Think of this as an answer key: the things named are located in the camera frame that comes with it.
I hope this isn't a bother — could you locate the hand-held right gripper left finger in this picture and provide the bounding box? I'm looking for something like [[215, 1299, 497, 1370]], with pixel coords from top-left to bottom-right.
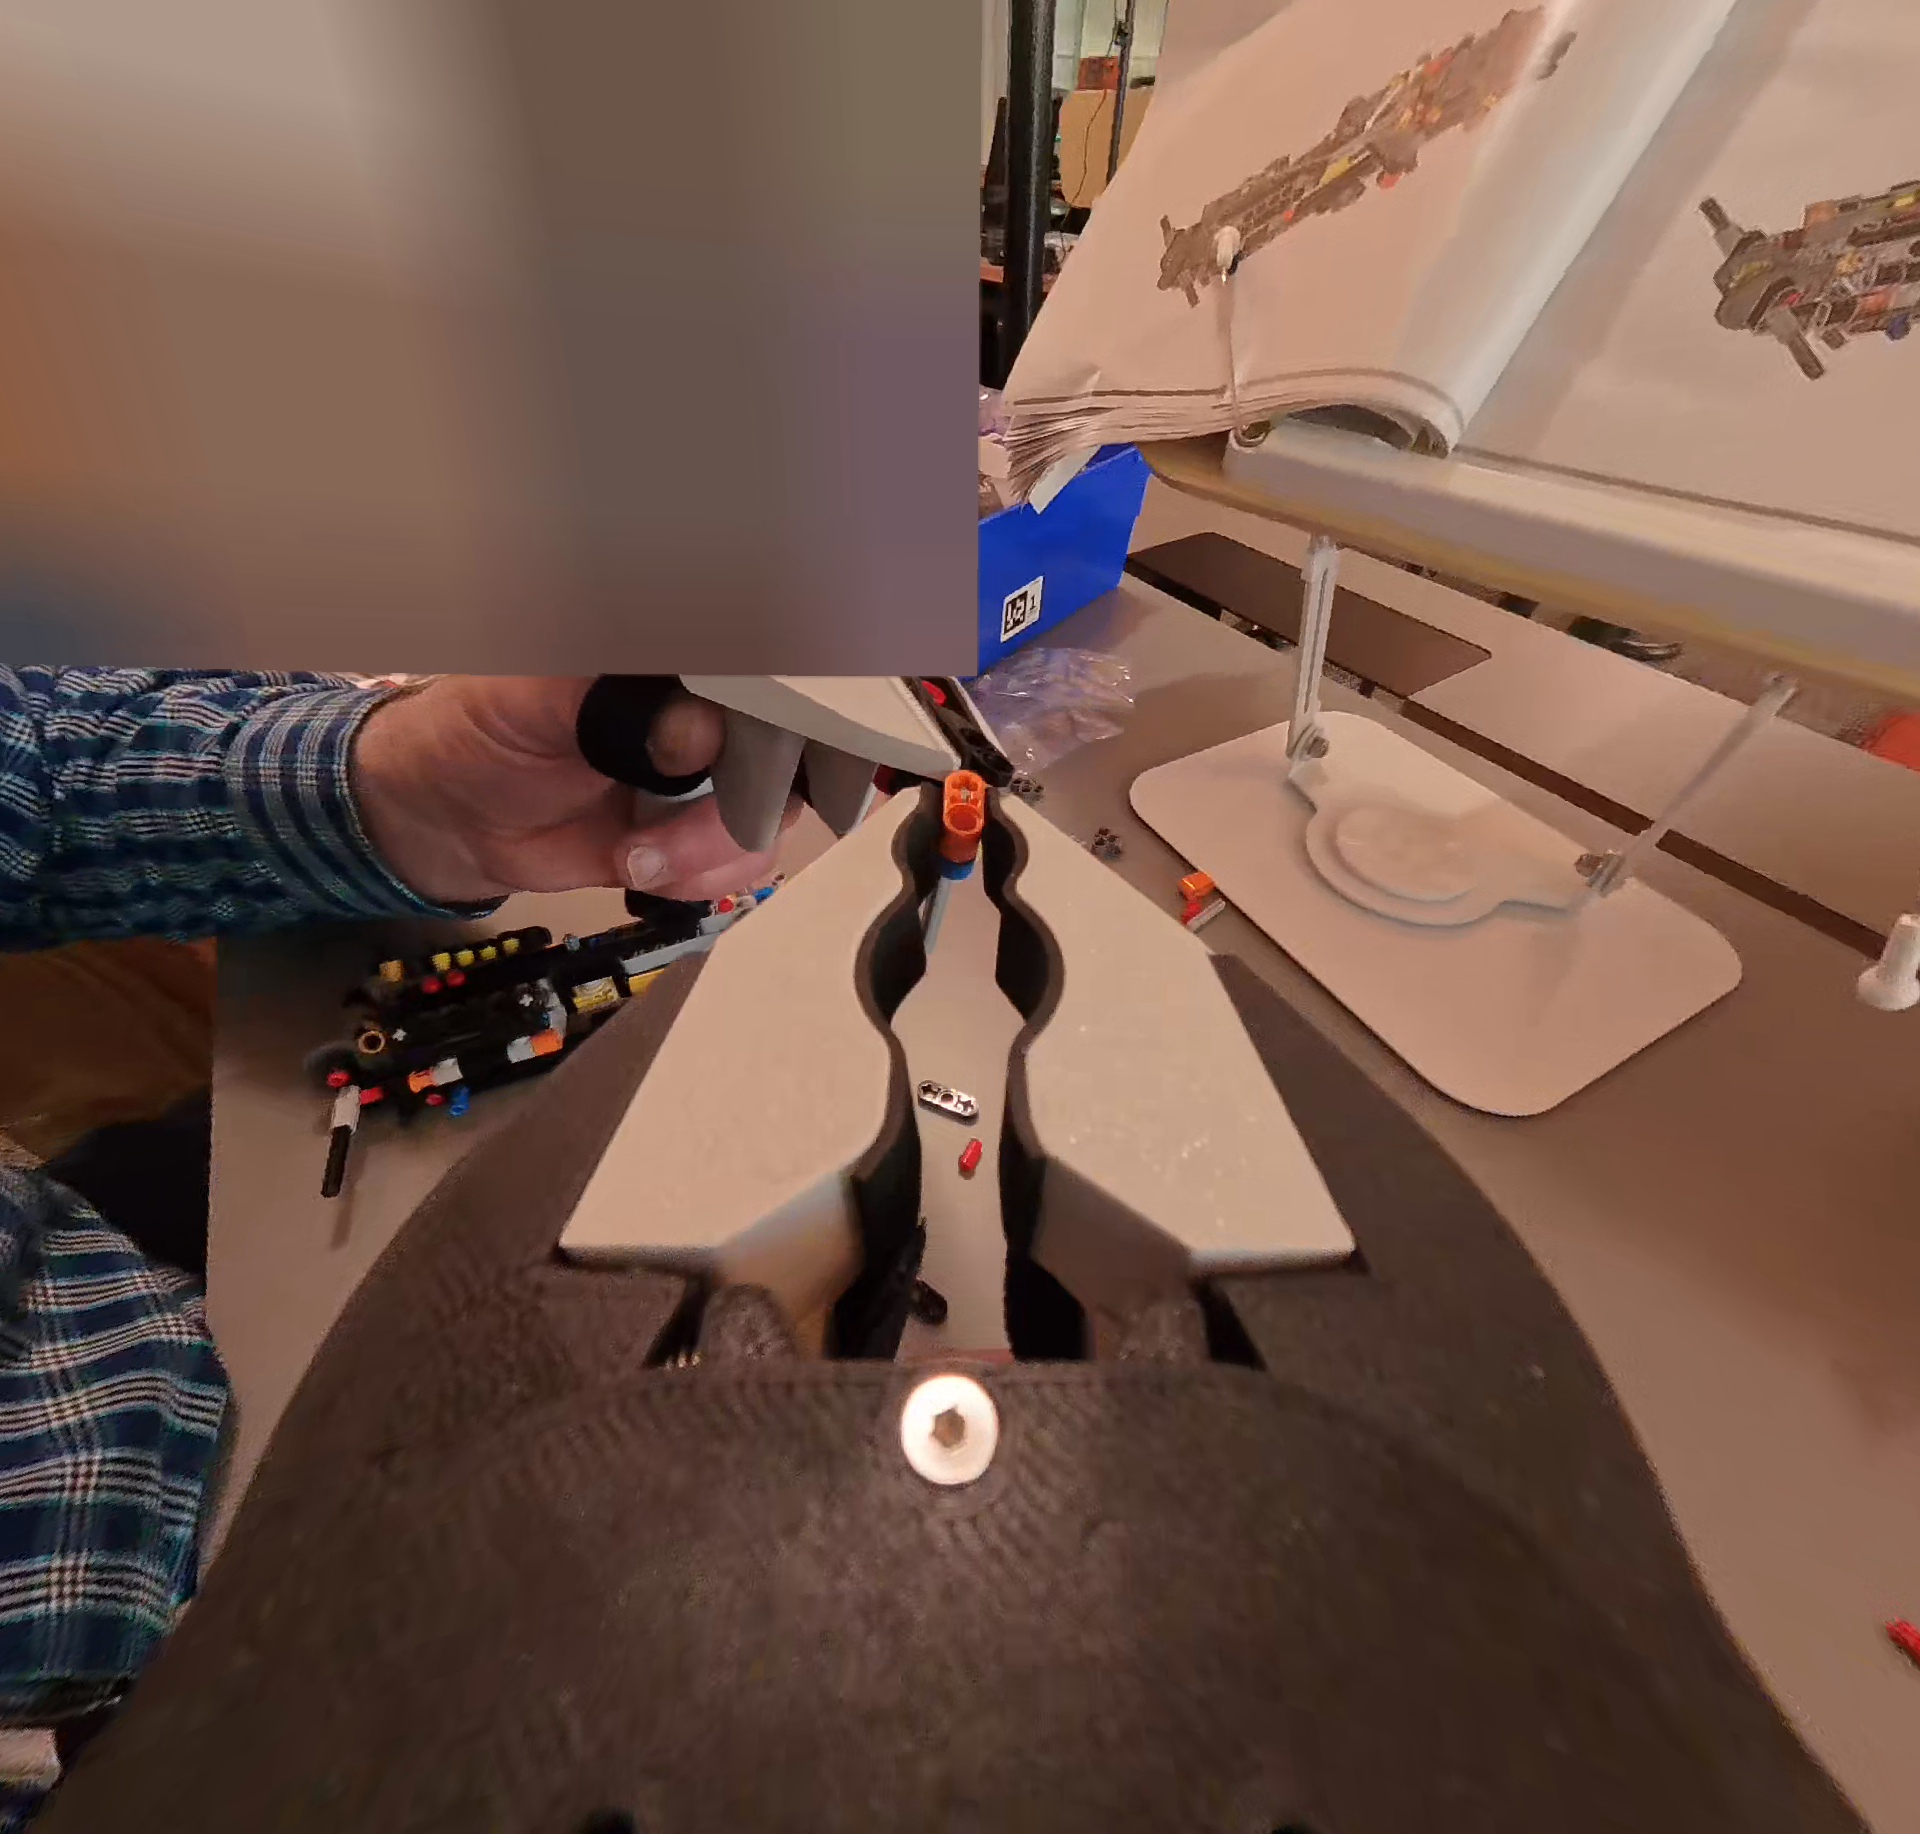
[[562, 786, 937, 1323]]

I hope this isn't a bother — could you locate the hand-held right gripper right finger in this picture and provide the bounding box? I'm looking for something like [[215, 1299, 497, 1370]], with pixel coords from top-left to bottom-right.
[[983, 799, 1355, 1323]]

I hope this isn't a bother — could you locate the small lego gear subassembly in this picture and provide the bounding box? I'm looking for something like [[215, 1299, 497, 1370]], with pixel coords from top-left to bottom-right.
[[871, 672, 1002, 962]]

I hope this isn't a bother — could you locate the person's left forearm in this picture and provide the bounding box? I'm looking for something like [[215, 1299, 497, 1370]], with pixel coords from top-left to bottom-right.
[[0, 665, 451, 957]]

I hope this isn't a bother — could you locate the long lego chassis assembly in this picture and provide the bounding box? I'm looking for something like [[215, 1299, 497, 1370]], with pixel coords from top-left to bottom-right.
[[304, 870, 789, 1123]]

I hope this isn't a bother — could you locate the open lego instruction booklet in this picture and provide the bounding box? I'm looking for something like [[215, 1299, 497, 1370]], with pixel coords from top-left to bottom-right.
[[1002, 0, 1920, 547]]

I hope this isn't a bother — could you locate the person's left hand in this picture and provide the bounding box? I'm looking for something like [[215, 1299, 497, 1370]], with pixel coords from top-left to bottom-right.
[[351, 672, 783, 909]]

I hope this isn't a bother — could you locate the empty clear plastic bag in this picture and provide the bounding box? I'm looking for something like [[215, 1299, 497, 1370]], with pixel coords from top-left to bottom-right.
[[966, 643, 1147, 778]]

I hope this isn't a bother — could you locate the blue plastic bin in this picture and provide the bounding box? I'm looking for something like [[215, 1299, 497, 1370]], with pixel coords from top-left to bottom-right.
[[973, 442, 1150, 678]]

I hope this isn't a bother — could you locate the white book stand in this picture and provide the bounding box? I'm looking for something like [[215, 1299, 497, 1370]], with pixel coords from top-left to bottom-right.
[[1123, 411, 1920, 1114]]

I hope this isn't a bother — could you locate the black pole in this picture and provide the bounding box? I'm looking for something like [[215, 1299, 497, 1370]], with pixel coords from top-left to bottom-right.
[[1002, 0, 1065, 425]]

